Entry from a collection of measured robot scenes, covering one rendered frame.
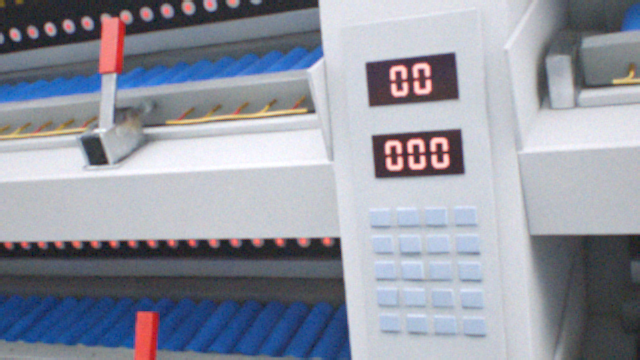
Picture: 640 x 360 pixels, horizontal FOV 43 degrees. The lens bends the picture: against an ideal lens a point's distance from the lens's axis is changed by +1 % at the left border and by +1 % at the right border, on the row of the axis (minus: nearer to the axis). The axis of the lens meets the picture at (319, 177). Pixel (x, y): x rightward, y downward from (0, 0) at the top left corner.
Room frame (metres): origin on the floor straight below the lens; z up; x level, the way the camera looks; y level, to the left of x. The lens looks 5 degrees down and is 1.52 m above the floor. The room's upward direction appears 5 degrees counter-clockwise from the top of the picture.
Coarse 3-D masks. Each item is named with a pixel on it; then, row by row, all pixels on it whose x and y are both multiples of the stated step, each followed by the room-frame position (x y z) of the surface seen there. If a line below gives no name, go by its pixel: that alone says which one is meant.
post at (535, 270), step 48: (336, 0) 0.41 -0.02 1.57; (384, 0) 0.40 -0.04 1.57; (432, 0) 0.39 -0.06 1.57; (480, 0) 0.38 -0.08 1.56; (528, 0) 0.42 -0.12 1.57; (336, 48) 0.41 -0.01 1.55; (336, 96) 0.41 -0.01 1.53; (336, 144) 0.41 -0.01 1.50; (528, 240) 0.38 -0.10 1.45; (576, 240) 0.52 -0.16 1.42; (528, 288) 0.38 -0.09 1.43; (528, 336) 0.37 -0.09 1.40
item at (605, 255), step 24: (576, 0) 0.55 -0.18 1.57; (600, 0) 0.54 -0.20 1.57; (576, 24) 0.55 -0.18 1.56; (600, 24) 0.55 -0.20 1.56; (600, 240) 0.55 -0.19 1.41; (624, 240) 0.54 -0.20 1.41; (600, 264) 0.55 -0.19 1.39; (624, 264) 0.54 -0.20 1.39; (600, 288) 0.55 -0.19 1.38; (600, 312) 0.55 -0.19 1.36
